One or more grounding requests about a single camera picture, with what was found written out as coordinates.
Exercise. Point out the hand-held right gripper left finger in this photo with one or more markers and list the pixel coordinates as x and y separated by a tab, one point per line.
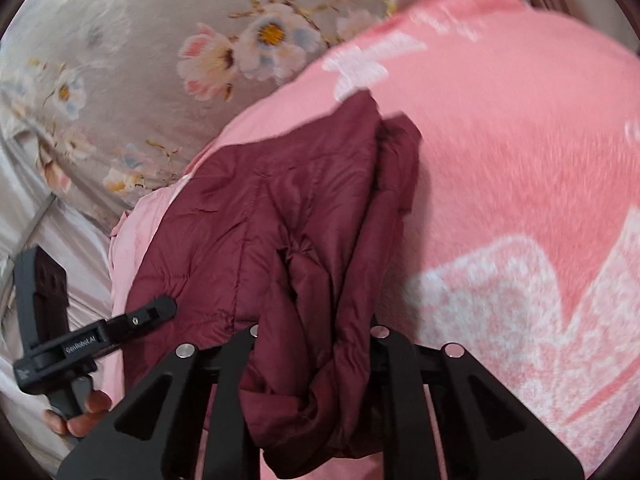
231	366

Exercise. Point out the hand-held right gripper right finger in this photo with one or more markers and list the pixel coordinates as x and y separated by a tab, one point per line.
396	362

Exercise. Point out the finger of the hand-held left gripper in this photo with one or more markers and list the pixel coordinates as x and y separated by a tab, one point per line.
145	315

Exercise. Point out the maroon puffer jacket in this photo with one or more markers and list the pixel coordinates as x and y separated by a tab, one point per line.
275	235

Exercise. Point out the person's left hand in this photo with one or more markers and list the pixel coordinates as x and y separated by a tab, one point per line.
92	416

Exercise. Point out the beige satin quilt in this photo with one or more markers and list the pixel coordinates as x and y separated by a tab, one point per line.
30	185

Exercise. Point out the pink patterned blanket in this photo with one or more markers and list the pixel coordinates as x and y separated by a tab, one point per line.
500	135

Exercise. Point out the grey floral bed sheet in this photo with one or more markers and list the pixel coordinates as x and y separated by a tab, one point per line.
150	10

